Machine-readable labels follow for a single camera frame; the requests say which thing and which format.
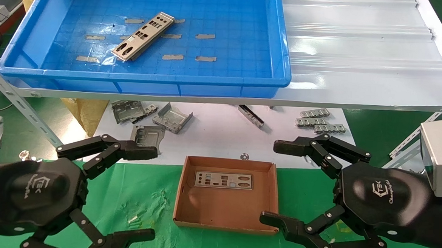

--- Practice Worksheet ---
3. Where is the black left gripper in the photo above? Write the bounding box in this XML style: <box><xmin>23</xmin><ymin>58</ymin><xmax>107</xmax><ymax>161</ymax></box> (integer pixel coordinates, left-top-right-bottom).
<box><xmin>0</xmin><ymin>154</ymin><xmax>160</xmax><ymax>248</ymax></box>

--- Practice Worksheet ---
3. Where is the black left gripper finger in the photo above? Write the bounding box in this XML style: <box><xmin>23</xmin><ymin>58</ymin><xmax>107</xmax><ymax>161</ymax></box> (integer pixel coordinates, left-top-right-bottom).
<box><xmin>55</xmin><ymin>131</ymin><xmax>160</xmax><ymax>183</ymax></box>

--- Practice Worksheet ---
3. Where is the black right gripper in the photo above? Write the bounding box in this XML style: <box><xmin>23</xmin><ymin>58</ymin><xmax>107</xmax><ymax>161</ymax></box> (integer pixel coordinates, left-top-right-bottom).
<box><xmin>258</xmin><ymin>131</ymin><xmax>442</xmax><ymax>248</ymax></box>

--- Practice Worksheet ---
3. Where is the silver metal IO shield plate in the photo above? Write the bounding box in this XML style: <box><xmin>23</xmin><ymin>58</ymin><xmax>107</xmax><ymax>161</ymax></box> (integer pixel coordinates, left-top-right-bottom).
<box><xmin>194</xmin><ymin>170</ymin><xmax>255</xmax><ymax>191</ymax></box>

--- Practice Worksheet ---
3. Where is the brown cardboard box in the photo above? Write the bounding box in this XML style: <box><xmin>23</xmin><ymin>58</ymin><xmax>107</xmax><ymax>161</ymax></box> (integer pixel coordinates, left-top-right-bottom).
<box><xmin>172</xmin><ymin>155</ymin><xmax>283</xmax><ymax>234</ymax></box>

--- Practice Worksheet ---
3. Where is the metal plate in blue tray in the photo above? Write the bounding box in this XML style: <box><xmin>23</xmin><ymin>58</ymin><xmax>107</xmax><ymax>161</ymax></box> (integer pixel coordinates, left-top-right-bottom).
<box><xmin>111</xmin><ymin>9</ymin><xmax>175</xmax><ymax>64</ymax></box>

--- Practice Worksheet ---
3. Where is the blue plastic tray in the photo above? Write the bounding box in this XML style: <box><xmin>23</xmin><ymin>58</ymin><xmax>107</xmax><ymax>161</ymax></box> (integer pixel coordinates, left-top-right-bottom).
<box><xmin>0</xmin><ymin>0</ymin><xmax>296</xmax><ymax>103</ymax></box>

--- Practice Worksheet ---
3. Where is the bent grey metal plate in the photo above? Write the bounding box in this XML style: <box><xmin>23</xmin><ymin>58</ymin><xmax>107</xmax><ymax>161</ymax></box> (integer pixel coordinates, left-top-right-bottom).
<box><xmin>130</xmin><ymin>125</ymin><xmax>166</xmax><ymax>156</ymax></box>

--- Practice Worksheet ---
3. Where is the green cloth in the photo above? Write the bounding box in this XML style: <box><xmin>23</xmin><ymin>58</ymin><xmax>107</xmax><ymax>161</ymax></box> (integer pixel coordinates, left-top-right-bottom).
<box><xmin>10</xmin><ymin>153</ymin><xmax>442</xmax><ymax>248</ymax></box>

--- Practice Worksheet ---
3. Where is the small grey metal piece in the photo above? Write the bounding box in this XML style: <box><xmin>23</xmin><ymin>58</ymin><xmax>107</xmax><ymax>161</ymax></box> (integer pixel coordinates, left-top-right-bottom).
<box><xmin>143</xmin><ymin>103</ymin><xmax>159</xmax><ymax>117</ymax></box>

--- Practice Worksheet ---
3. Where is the small slotted metal shield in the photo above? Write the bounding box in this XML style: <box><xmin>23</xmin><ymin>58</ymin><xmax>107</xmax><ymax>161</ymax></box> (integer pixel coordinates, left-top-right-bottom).
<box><xmin>295</xmin><ymin>117</ymin><xmax>328</xmax><ymax>129</ymax></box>
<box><xmin>300</xmin><ymin>107</ymin><xmax>331</xmax><ymax>119</ymax></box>
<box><xmin>314</xmin><ymin>123</ymin><xmax>347</xmax><ymax>135</ymax></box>

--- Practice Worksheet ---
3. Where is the perforated steel shelf upright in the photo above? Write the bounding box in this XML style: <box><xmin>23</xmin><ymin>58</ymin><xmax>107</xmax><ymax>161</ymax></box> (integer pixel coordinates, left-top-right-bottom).
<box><xmin>383</xmin><ymin>104</ymin><xmax>442</xmax><ymax>172</ymax></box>
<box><xmin>0</xmin><ymin>54</ymin><xmax>68</xmax><ymax>148</ymax></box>

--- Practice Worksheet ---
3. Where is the long grey metal strip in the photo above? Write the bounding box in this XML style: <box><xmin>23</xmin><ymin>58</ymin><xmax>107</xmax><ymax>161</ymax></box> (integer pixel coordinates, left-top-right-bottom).
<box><xmin>237</xmin><ymin>104</ymin><xmax>266</xmax><ymax>129</ymax></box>

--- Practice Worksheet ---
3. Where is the grey metal shelf board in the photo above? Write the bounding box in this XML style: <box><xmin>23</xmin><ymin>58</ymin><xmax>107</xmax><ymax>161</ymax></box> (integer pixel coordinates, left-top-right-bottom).
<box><xmin>9</xmin><ymin>0</ymin><xmax>442</xmax><ymax>119</ymax></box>

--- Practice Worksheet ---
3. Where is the folded grey metal bracket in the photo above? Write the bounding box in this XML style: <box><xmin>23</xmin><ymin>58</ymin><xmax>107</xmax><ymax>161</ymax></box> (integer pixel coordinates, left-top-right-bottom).
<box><xmin>151</xmin><ymin>101</ymin><xmax>195</xmax><ymax>135</ymax></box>
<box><xmin>110</xmin><ymin>99</ymin><xmax>148</xmax><ymax>125</ymax></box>

